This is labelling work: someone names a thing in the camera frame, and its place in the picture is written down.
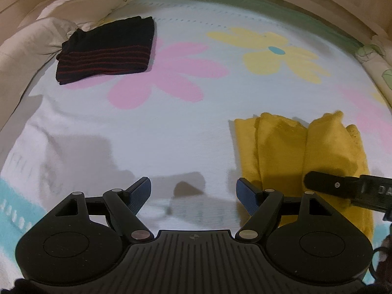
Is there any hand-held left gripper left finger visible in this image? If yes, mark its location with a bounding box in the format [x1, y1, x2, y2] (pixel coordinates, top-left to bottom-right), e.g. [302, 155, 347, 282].
[53, 177, 154, 240]

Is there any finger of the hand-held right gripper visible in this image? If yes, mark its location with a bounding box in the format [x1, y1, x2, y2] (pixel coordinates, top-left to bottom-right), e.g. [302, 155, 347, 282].
[304, 170, 362, 197]

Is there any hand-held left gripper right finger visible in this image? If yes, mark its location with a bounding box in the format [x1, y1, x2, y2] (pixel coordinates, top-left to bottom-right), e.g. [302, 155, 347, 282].
[234, 178, 334, 240]

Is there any yellow knit sweater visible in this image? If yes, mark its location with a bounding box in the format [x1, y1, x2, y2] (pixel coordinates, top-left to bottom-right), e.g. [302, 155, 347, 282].
[234, 110, 375, 249]

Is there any floral bed blanket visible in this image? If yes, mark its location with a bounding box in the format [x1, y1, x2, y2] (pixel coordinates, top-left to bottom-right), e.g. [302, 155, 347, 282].
[0, 0, 392, 282]

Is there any floral patterned pillow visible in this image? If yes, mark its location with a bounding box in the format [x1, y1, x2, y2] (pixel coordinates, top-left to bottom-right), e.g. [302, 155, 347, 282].
[355, 43, 392, 98]

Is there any dark striped folded cloth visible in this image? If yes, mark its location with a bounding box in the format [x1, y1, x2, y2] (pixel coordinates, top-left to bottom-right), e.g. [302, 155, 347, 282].
[55, 16, 156, 86]

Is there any beige pillow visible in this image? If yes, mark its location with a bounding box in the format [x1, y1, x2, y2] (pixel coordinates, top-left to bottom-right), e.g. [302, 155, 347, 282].
[0, 0, 167, 129]

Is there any wooden bed frame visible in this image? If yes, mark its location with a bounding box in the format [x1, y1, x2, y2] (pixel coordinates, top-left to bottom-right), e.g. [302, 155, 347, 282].
[147, 0, 392, 42]

